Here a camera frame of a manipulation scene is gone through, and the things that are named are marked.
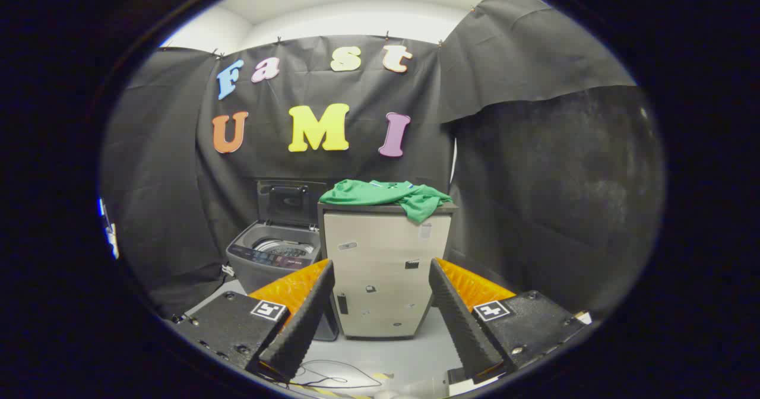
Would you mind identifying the thin black floor cable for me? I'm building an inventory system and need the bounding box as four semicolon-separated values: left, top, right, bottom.
291;359;384;389

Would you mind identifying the beige cabinet with grey top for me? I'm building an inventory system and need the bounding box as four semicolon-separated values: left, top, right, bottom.
318;202;459;340

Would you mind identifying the green shirt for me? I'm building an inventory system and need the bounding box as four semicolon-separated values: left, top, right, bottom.
319;179;454;224

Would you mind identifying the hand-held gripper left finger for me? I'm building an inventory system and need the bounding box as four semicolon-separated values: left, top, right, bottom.
171;259;336;383

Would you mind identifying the grey washing machine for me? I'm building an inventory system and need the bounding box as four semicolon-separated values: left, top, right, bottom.
226;221;339;341

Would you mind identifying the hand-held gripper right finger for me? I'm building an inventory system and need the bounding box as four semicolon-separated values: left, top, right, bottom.
429;258;593;385

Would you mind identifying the yellow and black floor tape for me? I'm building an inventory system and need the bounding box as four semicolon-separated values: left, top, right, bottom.
291;381;369;399

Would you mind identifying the black backdrop cloth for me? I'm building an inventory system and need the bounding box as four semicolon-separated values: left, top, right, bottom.
100;0;666;319

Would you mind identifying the white and blue equipment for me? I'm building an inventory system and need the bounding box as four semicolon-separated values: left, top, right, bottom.
98;197;121;260

